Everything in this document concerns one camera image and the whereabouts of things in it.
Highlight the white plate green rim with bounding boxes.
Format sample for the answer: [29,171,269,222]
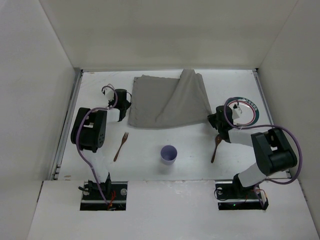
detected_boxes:
[226,97,260,127]

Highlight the grey cloth placemat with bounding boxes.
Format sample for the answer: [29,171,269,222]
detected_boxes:
[128,69,212,129]

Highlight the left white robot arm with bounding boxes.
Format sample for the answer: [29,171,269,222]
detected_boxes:
[70,84,132,201]

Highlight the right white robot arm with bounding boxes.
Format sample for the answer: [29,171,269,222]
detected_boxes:
[207,104,303,199]

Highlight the brown wooden spoon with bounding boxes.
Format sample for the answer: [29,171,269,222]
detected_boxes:
[210,134,222,164]

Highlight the brown wooden fork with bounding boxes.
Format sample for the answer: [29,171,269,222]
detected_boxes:
[113,132,129,162]

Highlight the purple plastic cup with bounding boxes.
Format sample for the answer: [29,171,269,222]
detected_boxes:
[160,145,178,166]

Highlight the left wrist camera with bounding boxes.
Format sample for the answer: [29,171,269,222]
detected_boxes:
[101,85,115,101]

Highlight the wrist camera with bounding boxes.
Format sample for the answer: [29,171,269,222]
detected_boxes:
[232,103,243,120]
[101,85,115,101]

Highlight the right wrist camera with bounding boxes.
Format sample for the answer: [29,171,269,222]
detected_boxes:
[232,103,243,120]

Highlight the right aluminium table rail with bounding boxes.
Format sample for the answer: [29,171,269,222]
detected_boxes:
[252,67,292,178]

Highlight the aluminium table rail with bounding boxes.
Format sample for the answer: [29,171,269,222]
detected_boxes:
[252,67,292,178]
[48,67,83,181]

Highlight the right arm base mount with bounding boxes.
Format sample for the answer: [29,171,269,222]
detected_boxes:
[214,181,269,211]

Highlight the left aluminium table rail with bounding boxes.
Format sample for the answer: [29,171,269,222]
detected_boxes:
[48,67,83,181]

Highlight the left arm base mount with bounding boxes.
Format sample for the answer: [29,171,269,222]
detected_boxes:
[78,180,128,212]

